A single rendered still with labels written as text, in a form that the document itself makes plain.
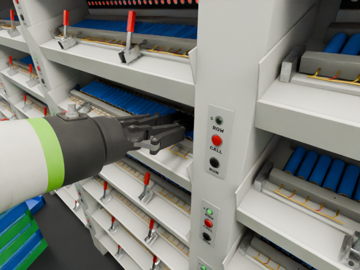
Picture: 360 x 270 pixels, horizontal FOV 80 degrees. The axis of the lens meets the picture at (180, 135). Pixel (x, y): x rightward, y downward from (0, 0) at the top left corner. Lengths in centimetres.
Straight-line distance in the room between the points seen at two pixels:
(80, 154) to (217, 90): 20
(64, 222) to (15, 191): 144
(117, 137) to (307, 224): 31
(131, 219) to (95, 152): 60
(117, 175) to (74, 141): 49
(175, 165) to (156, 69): 20
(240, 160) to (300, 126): 10
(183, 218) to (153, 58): 40
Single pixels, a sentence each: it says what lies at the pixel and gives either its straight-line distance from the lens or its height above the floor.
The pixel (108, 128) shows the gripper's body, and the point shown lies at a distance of 32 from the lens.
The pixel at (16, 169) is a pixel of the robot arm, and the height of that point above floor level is 108.
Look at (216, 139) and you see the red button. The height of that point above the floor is 104.
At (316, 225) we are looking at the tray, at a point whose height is 93.
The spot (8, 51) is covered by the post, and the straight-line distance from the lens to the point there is 154.
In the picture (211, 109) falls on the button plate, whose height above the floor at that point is 109.
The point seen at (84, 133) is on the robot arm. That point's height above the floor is 108.
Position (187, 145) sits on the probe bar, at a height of 96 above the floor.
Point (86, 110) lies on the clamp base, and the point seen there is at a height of 94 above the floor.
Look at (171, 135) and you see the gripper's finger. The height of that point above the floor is 103.
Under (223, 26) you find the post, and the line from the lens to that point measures 29.
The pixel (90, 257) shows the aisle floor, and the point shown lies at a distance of 149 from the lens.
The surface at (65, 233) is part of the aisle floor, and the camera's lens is 165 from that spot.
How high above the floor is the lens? 121
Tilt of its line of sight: 30 degrees down
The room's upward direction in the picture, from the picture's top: straight up
